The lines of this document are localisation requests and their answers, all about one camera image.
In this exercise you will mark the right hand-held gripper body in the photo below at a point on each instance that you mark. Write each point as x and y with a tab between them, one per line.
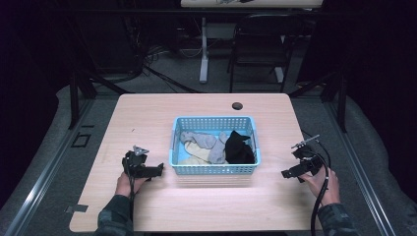
307	158

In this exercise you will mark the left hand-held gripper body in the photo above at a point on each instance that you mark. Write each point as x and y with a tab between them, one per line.
135	161

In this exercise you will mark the cream sock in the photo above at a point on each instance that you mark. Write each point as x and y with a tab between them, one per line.
196	154

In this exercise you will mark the grey sock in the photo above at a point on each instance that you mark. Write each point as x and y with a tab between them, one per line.
206	142

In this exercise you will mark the black sock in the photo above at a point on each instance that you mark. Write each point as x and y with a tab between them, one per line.
238	149

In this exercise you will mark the blue plastic basket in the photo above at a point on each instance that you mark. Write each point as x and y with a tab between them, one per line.
214	145

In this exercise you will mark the person's left hand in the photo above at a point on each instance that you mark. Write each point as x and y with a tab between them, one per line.
126	184

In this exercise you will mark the person's right hand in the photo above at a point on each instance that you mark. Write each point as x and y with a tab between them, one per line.
321	187

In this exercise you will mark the black metal stand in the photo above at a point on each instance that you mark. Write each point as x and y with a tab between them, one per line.
331	95
78	95

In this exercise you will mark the grey tape strip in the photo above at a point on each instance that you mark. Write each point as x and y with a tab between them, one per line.
76	208

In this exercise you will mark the black chair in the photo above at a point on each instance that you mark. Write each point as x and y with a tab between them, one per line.
259	49

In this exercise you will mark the white desk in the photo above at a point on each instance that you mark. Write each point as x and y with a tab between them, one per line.
229	32

